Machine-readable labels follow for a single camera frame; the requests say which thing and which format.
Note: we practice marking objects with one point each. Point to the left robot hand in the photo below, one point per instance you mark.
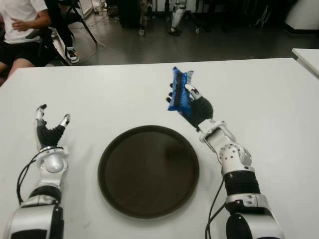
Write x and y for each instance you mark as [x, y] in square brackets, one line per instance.
[49, 132]

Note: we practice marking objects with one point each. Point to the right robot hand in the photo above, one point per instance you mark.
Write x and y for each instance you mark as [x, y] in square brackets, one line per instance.
[202, 110]

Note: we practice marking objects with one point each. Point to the blue Oreo cookie packet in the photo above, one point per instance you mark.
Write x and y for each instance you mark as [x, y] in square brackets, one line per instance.
[180, 89]

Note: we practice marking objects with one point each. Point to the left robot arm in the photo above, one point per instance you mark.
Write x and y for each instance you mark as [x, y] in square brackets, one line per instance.
[40, 194]

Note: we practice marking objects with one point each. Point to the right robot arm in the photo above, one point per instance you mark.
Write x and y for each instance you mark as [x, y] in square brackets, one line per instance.
[239, 179]

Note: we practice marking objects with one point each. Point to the round dark brown tray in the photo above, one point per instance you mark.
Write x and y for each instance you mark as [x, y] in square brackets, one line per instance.
[148, 171]

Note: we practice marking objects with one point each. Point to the person leg with sneaker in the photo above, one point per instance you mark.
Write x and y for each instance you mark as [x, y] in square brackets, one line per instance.
[72, 53]

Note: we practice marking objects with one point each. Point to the white humanoid robot leg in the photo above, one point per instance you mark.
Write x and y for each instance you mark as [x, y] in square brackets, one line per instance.
[177, 17]

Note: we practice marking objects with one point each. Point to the seated person white shirt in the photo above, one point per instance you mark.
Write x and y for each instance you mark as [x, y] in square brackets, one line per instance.
[20, 32]

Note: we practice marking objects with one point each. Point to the black chair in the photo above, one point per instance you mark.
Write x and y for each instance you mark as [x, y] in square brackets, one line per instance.
[74, 22]

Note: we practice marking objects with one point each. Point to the white side table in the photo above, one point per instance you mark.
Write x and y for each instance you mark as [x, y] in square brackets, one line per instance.
[307, 61]

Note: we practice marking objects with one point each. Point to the white pillar base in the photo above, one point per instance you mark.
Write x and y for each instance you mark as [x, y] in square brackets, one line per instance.
[304, 15]

